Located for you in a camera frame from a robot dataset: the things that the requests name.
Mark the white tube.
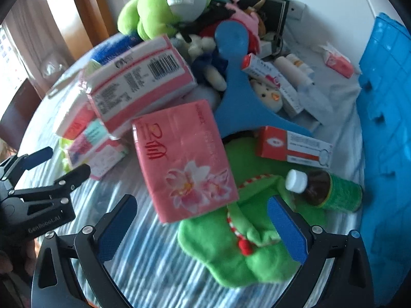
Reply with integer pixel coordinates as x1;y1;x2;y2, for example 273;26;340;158
273;56;313;88

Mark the dark wooden chair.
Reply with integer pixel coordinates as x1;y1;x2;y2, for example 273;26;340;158
1;79;42;151

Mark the clear blister pack box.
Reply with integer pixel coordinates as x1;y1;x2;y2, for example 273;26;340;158
297;83;334;126

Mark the small red white tissue pack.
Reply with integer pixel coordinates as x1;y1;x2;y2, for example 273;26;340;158
53;85;96;140

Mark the lime green plush toy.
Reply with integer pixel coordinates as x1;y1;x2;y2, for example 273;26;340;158
117;0;211;40

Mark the pink flower tissue pack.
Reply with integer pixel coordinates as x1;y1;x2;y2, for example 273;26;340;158
132;99;239;224

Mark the black box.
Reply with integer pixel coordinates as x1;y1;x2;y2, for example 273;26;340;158
240;0;290;35

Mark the pink teal small box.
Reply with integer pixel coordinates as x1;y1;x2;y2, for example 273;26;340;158
66;119;128;180

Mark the green plush hat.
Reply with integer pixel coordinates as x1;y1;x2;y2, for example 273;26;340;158
177;136;327;289

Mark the small white chick plush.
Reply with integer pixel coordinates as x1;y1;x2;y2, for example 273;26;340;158
250;79;283;113

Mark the large pink white tissue pack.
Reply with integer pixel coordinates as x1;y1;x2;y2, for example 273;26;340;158
85;35;197;139

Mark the blue plastic crate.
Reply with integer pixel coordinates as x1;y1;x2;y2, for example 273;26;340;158
357;13;410;305

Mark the pink plush toy in box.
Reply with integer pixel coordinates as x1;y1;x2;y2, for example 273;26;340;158
197;0;261;54

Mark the brown medicine bottle green label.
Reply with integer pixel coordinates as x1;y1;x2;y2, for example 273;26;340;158
285;170;363;212

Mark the long white pink box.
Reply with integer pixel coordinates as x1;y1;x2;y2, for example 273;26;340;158
242;53;304;118

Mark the small pink tissue packet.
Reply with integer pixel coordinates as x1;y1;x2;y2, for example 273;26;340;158
319;42;354;79

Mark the red white medicine box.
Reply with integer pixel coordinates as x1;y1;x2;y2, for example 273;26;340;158
256;127;333;170

